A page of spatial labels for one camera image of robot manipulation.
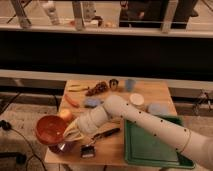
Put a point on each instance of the yellow banana toy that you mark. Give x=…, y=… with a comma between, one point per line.
x=77, y=88

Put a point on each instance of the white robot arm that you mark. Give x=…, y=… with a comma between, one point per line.
x=190, y=144

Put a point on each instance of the purple bowl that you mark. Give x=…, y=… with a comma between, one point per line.
x=62, y=148

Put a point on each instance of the green plastic tray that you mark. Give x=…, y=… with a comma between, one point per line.
x=144, y=149

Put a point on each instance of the blue sponge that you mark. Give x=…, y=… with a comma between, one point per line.
x=92, y=102

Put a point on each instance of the blue plastic cup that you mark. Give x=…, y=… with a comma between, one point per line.
x=129, y=84

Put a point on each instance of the red-orange bowl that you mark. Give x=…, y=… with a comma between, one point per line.
x=49, y=130

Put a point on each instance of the cloth-covered white gripper body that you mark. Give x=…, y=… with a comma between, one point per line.
x=91, y=121

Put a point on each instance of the white round lid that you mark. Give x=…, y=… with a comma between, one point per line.
x=136, y=99

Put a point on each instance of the cream soft gripper finger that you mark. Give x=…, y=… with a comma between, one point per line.
x=72, y=133

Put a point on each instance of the black-handled spatula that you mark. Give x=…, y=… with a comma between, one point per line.
x=88, y=150

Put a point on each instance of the orange carrot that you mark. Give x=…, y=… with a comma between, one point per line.
x=71, y=102

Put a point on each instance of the red-yellow apple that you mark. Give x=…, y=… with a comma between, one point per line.
x=66, y=115

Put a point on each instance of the light blue lid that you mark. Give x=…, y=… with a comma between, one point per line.
x=158, y=109

